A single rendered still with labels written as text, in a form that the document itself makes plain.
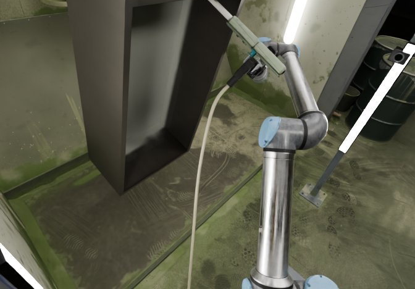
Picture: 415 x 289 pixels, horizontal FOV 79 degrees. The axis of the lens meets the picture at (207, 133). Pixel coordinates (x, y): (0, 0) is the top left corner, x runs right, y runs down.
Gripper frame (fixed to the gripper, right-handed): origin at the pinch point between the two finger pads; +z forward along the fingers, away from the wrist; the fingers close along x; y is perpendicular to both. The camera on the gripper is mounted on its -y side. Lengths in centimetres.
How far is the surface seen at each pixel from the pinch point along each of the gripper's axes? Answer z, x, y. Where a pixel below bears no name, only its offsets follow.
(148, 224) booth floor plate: -59, -24, 132
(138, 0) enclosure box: 40, 25, 17
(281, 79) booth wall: -203, 7, -21
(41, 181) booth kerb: -47, 55, 178
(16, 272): 66, -15, 71
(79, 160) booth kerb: -70, 55, 158
